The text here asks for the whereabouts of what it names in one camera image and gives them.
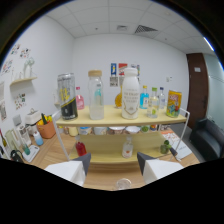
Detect clear jar with wooden lid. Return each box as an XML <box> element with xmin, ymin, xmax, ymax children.
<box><xmin>87</xmin><ymin>69</ymin><xmax>105</xmax><ymax>121</ymax></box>

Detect white milk bottle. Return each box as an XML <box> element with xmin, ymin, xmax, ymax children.
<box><xmin>121</xmin><ymin>67</ymin><xmax>141</xmax><ymax>120</ymax></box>

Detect white and blue cup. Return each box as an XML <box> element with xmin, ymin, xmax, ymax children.
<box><xmin>32</xmin><ymin>130</ymin><xmax>45</xmax><ymax>147</ymax></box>

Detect glass jar with limes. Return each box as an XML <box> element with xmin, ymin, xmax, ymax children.
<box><xmin>159</xmin><ymin>139</ymin><xmax>173</xmax><ymax>155</ymax></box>

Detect red liquid glass bottle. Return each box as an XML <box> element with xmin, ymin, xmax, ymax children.
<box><xmin>74</xmin><ymin>134</ymin><xmax>88</xmax><ymax>158</ymax></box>

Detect white booklet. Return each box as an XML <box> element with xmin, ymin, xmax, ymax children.
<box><xmin>161</xmin><ymin>129</ymin><xmax>194</xmax><ymax>160</ymax></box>

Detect clear bottle with red label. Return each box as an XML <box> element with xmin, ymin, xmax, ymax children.
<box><xmin>121</xmin><ymin>135</ymin><xmax>134</xmax><ymax>159</ymax></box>

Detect clear glass with ice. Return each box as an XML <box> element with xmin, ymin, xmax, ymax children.
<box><xmin>115</xmin><ymin>177</ymin><xmax>133</xmax><ymax>191</ymax></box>

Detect blue rimmed bowl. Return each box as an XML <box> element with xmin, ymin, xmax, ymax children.
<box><xmin>78</xmin><ymin>126</ymin><xmax>93</xmax><ymax>136</ymax></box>

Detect white flat scale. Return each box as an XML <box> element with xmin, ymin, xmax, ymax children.
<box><xmin>21</xmin><ymin>144</ymin><xmax>40</xmax><ymax>163</ymax></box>

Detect orange storage basket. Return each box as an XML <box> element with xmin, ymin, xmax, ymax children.
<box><xmin>35</xmin><ymin>113</ymin><xmax>57</xmax><ymax>140</ymax></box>

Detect white bowl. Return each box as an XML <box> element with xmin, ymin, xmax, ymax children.
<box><xmin>108</xmin><ymin>125</ymin><xmax>126</xmax><ymax>135</ymax></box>
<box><xmin>93</xmin><ymin>126</ymin><xmax>108</xmax><ymax>136</ymax></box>

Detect black bag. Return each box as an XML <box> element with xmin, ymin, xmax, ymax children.
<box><xmin>9</xmin><ymin>149</ymin><xmax>24</xmax><ymax>163</ymax></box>

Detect black armchair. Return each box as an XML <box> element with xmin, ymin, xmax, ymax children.
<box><xmin>191</xmin><ymin>118</ymin><xmax>224</xmax><ymax>163</ymax></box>

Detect clear bottle with green cap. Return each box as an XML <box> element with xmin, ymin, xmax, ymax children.
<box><xmin>146</xmin><ymin>87</ymin><xmax>161</xmax><ymax>119</ymax></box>

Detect white appliance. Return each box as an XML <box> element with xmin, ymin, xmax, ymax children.
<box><xmin>24</xmin><ymin>108</ymin><xmax>43</xmax><ymax>126</ymax></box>

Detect yellow cartoon drink can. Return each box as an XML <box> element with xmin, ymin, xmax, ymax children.
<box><xmin>165</xmin><ymin>89</ymin><xmax>183</xmax><ymax>119</ymax></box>

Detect two-tier wooden shelf rack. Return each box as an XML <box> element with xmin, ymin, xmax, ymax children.
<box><xmin>53</xmin><ymin>104</ymin><xmax>192</xmax><ymax>174</ymax></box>

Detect small pink bottle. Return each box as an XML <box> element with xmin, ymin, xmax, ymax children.
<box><xmin>75</xmin><ymin>86</ymin><xmax>86</xmax><ymax>111</ymax></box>

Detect small light blue bottle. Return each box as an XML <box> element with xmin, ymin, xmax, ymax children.
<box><xmin>139</xmin><ymin>85</ymin><xmax>150</xmax><ymax>110</ymax></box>

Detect small clear bottle blue cap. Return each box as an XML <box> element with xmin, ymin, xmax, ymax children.
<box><xmin>157</xmin><ymin>86</ymin><xmax>167</xmax><ymax>110</ymax></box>

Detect tall black silver can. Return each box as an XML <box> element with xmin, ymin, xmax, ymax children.
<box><xmin>57</xmin><ymin>73</ymin><xmax>79</xmax><ymax>122</ymax></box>

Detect small orange liquid bottle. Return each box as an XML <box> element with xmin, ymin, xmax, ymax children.
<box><xmin>114</xmin><ymin>91</ymin><xmax>123</xmax><ymax>109</ymax></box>

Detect brown door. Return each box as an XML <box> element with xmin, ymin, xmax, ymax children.
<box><xmin>185</xmin><ymin>53</ymin><xmax>209</xmax><ymax>129</ymax></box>

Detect white figure ornament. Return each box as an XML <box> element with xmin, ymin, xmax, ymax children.
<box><xmin>22</xmin><ymin>56</ymin><xmax>36</xmax><ymax>79</ymax></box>

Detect ceiling air vent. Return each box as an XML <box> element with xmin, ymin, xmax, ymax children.
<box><xmin>134</xmin><ymin>24</ymin><xmax>158</xmax><ymax>34</ymax></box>

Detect black handle on rack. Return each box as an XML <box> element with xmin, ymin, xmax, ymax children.
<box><xmin>169</xmin><ymin>147</ymin><xmax>179</xmax><ymax>158</ymax></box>

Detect photo collage on wall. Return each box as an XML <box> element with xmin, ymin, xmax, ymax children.
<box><xmin>13</xmin><ymin>93</ymin><xmax>27</xmax><ymax>110</ymax></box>

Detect wooden wall shelf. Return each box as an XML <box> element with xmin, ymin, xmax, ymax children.
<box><xmin>9</xmin><ymin>76</ymin><xmax>38</xmax><ymax>87</ymax></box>

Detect blue wall poster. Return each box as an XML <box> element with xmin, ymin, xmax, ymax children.
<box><xmin>109</xmin><ymin>62</ymin><xmax>119</xmax><ymax>88</ymax></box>

